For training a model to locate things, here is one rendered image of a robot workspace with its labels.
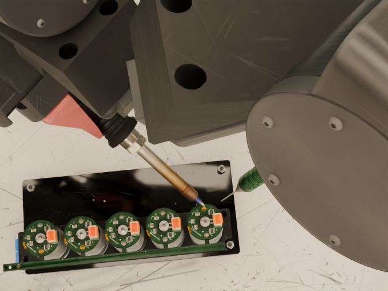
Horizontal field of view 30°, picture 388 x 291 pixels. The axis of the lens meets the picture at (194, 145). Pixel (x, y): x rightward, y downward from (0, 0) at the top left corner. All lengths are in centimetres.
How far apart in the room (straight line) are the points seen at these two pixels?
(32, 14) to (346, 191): 15
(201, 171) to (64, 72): 27
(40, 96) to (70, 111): 3
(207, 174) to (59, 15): 28
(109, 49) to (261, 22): 10
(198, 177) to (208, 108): 34
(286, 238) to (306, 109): 39
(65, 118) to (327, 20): 21
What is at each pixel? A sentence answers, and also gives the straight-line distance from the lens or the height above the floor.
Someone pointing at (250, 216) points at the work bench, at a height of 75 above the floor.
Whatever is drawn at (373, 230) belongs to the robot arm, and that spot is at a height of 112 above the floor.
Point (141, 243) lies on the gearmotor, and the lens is 52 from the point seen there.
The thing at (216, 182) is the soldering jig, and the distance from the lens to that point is 55.
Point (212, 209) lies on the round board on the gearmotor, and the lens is 49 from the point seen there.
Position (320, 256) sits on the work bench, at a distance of 56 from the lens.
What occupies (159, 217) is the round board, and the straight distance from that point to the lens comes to 50.
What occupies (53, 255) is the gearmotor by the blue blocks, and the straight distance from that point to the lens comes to 52.
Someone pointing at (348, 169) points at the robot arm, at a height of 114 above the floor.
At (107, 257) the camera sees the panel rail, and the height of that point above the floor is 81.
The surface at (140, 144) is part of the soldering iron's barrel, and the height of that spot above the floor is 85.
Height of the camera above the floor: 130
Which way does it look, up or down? 75 degrees down
